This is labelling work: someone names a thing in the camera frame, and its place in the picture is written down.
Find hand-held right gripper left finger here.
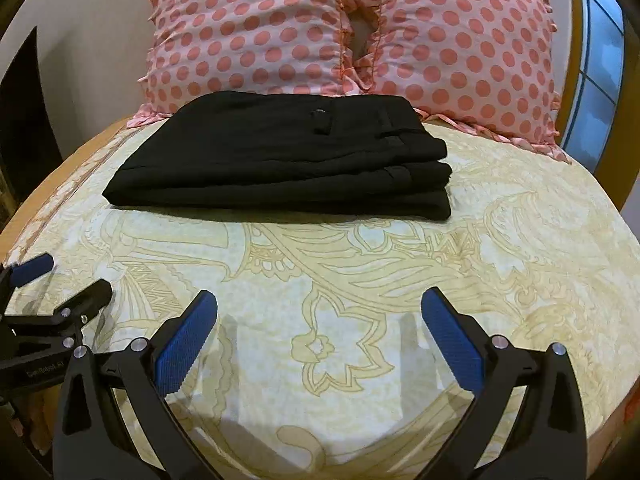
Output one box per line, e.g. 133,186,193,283
52,289,226,480

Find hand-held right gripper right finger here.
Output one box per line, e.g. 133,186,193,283
415,286,588,480

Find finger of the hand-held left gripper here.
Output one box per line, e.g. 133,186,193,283
0,254,55,292
20,280,114,335

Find black pants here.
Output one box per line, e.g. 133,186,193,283
101,91,453,222

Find orange mattress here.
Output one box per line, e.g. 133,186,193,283
0,119,132,251

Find yellow patterned bed sheet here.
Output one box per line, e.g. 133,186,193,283
0,120,640,480

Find black flat television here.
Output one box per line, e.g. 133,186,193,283
0,27,63,221

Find pink polka dot pillow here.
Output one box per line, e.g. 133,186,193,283
345,0,572,163
127,0,373,129

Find window with wooden frame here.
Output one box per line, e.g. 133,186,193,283
562,0,640,176

